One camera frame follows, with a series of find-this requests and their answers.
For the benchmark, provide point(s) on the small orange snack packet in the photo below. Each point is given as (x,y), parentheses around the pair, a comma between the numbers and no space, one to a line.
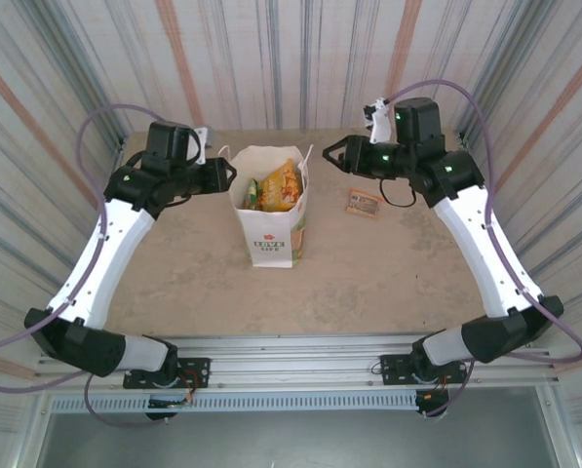
(363,203)

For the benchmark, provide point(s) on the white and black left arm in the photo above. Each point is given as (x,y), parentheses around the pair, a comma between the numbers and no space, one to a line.
(115,253)

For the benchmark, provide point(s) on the yellow snack packet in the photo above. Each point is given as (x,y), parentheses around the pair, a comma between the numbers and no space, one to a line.
(281,187)

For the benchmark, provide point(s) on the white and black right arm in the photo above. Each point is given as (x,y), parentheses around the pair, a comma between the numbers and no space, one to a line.
(485,253)

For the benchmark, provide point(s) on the green snack packet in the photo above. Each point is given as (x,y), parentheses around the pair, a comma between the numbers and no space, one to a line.
(251,195)

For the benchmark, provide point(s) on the aluminium mounting rail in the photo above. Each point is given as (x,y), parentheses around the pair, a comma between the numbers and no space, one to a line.
(290,361)

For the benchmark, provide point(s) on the white printed paper bag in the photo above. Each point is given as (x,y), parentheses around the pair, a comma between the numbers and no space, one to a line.
(271,234)

